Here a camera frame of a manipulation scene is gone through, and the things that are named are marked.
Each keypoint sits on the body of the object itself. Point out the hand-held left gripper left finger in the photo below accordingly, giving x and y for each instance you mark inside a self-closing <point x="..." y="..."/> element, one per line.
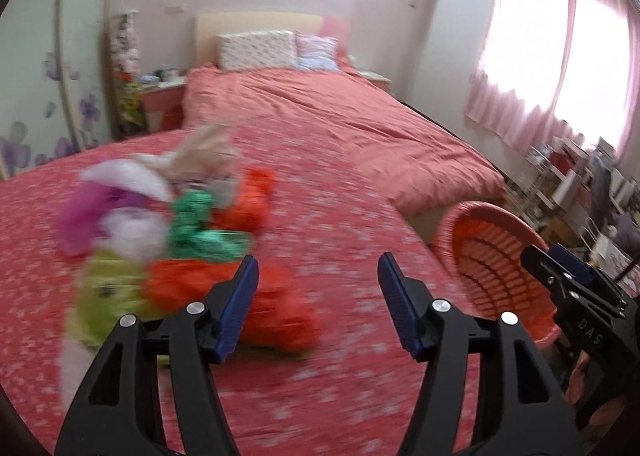
<point x="237" y="306"/>

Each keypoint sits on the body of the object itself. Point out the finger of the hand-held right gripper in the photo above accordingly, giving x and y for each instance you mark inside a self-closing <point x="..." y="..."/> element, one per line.
<point x="575" y="267"/>
<point x="539" y="265"/>

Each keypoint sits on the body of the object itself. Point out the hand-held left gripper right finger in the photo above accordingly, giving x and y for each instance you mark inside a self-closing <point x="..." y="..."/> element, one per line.
<point x="400" y="306"/>

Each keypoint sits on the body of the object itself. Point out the large orange plastic bag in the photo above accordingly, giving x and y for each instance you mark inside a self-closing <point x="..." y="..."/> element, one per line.
<point x="280" y="306"/>

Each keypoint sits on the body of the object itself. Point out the orange plastic basket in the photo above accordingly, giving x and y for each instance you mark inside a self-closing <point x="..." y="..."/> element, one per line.
<point x="480" y="256"/>

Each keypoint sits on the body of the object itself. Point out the green plastic bag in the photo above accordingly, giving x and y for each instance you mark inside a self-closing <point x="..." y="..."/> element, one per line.
<point x="192" y="221"/>

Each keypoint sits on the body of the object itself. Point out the small orange plastic bag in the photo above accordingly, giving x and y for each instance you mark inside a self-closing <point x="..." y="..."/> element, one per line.
<point x="250" y="201"/>

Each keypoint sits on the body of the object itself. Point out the yellow-green plastic bag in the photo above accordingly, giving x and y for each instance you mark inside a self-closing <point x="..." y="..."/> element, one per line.
<point x="110" y="281"/>

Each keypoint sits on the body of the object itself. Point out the purple plastic bag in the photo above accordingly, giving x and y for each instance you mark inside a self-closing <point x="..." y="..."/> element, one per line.
<point x="85" y="216"/>

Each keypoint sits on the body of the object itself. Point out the metal storage rack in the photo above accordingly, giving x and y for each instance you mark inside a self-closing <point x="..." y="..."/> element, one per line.
<point x="565" y="176"/>

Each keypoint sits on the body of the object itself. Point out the red floral blanket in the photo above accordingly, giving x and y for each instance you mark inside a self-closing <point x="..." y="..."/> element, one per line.
<point x="325" y="216"/>

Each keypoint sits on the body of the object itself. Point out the pink duvet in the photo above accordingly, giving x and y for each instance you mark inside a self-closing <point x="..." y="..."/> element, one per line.
<point x="350" y="126"/>

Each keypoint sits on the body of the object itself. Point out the pink curtain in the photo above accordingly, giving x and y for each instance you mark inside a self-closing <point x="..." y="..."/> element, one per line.
<point x="540" y="61"/>

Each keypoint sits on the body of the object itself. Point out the pink and white nightstand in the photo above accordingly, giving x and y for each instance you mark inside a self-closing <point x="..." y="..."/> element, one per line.
<point x="160" y="101"/>

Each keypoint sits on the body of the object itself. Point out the white bedside table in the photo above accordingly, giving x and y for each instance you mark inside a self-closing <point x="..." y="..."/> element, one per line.
<point x="377" y="81"/>

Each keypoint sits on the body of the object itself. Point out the white floral pillow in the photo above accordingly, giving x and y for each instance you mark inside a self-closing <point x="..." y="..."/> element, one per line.
<point x="255" y="51"/>

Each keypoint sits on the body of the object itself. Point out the pink striped pillow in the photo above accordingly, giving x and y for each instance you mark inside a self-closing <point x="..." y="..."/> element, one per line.
<point x="317" y="53"/>

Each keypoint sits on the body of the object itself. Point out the column of plush toys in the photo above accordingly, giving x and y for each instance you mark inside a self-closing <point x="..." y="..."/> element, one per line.
<point x="127" y="61"/>

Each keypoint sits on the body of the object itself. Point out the cream and pink headboard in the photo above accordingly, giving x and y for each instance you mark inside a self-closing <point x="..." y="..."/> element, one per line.
<point x="250" y="21"/>

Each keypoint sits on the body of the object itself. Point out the wardrobe with purple flower doors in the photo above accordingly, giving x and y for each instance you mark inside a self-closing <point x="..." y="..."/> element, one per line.
<point x="60" y="76"/>

